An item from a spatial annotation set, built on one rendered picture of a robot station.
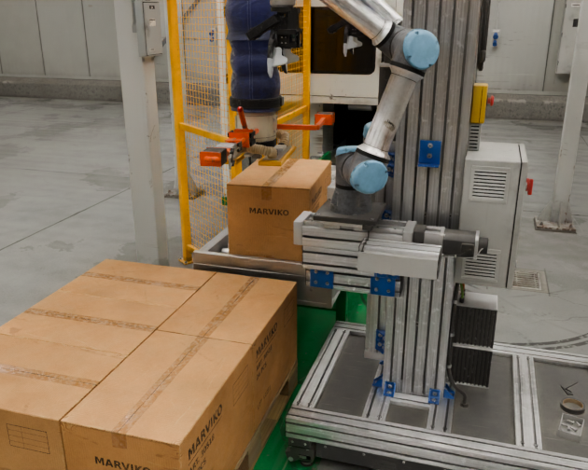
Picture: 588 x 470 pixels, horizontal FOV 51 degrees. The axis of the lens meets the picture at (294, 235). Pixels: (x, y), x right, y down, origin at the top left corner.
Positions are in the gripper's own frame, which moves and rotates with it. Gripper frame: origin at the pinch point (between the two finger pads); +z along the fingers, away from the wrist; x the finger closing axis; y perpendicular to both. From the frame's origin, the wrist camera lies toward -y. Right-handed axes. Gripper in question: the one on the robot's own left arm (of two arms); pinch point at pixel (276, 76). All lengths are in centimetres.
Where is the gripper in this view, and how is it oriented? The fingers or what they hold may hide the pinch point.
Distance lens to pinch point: 196.7
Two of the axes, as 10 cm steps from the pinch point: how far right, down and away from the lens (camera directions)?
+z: 0.0, 9.4, 3.4
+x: 2.9, -3.2, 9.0
